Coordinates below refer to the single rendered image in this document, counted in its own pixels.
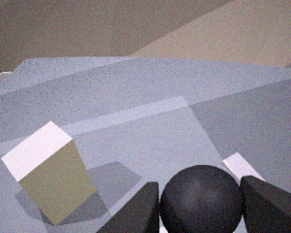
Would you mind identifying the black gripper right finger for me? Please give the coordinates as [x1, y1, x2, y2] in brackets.
[240, 176, 291, 233]

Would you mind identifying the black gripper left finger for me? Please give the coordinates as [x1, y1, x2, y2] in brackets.
[96, 183, 160, 233]

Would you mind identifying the white flat bar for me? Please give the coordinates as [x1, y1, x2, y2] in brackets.
[222, 152, 265, 183]

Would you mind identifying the glass french press with black handle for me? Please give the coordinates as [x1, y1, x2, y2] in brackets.
[158, 164, 243, 233]

